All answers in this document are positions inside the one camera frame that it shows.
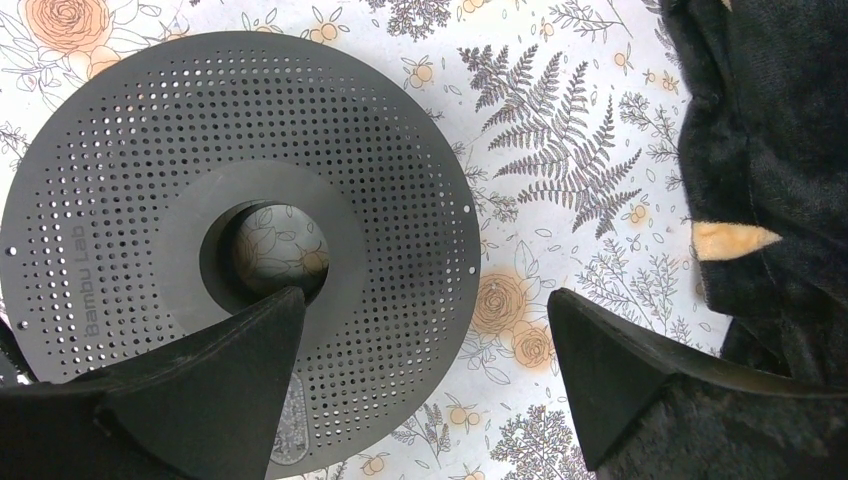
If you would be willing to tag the grey perforated spool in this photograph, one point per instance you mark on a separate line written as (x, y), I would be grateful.
(189, 180)

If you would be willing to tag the black flower-pattern plush blanket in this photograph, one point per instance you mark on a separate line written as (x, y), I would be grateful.
(763, 159)

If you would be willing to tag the floral table mat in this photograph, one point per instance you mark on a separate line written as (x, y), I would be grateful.
(564, 116)

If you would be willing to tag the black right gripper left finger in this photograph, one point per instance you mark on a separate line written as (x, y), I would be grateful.
(205, 406)

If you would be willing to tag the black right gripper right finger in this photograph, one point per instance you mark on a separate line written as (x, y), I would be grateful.
(647, 407)

